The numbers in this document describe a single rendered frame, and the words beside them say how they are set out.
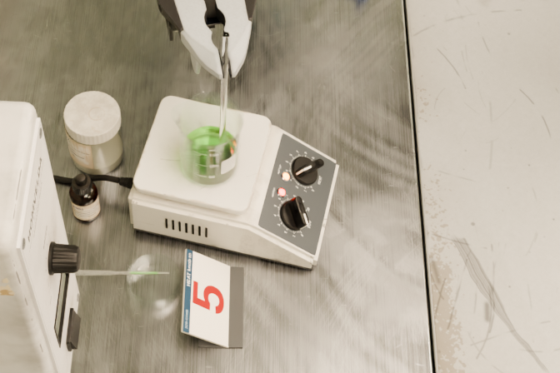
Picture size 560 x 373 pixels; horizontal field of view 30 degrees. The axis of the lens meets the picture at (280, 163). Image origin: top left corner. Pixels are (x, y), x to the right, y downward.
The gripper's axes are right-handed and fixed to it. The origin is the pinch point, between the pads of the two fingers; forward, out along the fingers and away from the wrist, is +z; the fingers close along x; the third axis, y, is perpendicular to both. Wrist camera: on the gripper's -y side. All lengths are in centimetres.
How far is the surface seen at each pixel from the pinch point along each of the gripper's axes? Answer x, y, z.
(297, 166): -8.1, 20.3, -0.1
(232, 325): 1.9, 25.4, 14.1
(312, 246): -7.7, 22.6, 8.4
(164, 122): 4.9, 17.1, -6.0
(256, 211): -2.4, 19.1, 5.0
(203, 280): 3.9, 23.1, 9.7
